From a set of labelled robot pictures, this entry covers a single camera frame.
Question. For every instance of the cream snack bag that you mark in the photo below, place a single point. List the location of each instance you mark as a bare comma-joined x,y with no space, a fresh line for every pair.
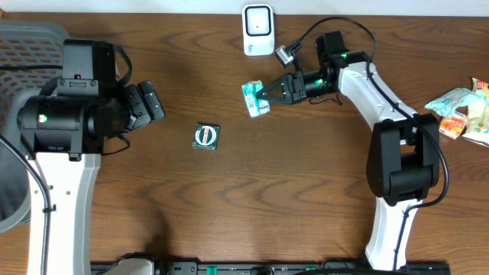
477,126

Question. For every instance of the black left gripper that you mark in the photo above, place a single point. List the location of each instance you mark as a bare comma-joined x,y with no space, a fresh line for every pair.
134,97

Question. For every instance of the teal gum box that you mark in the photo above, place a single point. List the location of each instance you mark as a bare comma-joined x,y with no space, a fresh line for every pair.
255,106

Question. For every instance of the dark green soap packet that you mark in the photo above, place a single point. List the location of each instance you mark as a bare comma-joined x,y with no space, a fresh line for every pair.
206,137

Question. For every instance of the grey plastic mesh basket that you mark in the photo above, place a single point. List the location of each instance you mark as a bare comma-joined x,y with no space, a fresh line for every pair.
22,44

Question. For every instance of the orange candy box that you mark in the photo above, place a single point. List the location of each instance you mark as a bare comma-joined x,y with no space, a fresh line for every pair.
454,126

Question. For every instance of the mint green wipes pack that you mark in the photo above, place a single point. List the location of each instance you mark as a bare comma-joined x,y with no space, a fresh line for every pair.
447,104

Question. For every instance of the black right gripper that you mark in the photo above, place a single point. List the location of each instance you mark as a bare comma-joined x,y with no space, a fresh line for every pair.
290,88

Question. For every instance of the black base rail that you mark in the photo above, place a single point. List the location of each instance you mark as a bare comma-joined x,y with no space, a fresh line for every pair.
193,268

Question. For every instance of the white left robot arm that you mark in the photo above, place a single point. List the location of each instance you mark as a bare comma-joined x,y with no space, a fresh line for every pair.
64,130

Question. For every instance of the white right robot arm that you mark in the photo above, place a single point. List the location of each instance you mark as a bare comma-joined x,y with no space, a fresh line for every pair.
402,165

